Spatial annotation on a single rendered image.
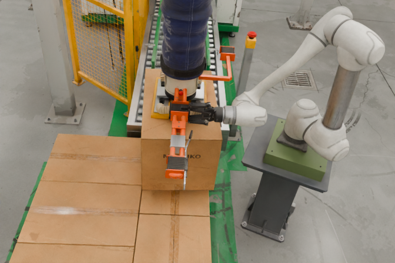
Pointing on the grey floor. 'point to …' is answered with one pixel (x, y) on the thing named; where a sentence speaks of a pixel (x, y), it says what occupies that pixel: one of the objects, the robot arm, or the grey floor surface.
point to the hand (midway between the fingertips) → (180, 112)
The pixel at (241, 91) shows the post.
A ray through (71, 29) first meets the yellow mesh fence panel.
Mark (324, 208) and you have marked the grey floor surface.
